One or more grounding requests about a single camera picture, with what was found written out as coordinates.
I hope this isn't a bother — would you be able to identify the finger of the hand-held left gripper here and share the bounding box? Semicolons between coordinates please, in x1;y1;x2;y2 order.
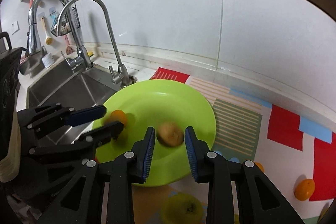
28;121;124;159
17;103;107;139

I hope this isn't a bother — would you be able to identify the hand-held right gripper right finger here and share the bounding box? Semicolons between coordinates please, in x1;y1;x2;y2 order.
184;126;306;224

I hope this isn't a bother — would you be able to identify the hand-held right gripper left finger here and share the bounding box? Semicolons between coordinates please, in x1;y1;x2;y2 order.
35;126;156;224

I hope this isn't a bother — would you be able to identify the kiwi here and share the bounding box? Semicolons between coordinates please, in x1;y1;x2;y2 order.
157;122;185;147

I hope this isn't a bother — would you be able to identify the green plate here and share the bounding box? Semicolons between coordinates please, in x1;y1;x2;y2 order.
93;80;217;188

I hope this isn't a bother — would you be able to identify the stainless steel sink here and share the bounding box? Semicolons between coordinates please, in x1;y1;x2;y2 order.
26;56;124;146

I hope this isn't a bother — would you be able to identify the colourful patterned cloth mat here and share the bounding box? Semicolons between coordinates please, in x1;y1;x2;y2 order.
72;68;336;224

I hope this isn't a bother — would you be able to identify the white cup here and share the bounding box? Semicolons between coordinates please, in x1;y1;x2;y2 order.
41;53;54;68

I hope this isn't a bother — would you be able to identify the slim gooseneck faucet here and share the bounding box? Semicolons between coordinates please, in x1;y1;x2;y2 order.
57;0;133;88

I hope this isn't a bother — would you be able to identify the yellow dish brush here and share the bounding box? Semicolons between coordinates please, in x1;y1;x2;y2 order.
41;17;53;45

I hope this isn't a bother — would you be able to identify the chrome pull-down kitchen faucet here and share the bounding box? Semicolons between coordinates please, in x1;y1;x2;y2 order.
26;0;93;71

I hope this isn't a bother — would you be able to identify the black wire basket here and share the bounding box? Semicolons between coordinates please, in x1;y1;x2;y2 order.
50;6;80;37

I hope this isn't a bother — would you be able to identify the white wall socket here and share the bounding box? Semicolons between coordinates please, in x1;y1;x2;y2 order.
8;21;19;35

